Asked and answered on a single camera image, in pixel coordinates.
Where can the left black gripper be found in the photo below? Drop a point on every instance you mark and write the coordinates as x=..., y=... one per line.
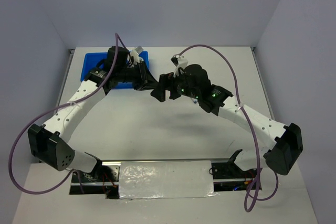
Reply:
x=145, y=81

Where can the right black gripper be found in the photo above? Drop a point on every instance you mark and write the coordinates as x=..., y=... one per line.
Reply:
x=166, y=81

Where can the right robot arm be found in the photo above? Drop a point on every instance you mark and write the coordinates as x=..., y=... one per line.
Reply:
x=280, y=144

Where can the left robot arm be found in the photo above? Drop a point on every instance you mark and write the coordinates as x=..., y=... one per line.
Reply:
x=49, y=142

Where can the blue compartment bin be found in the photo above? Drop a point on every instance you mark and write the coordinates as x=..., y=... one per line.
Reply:
x=93, y=58

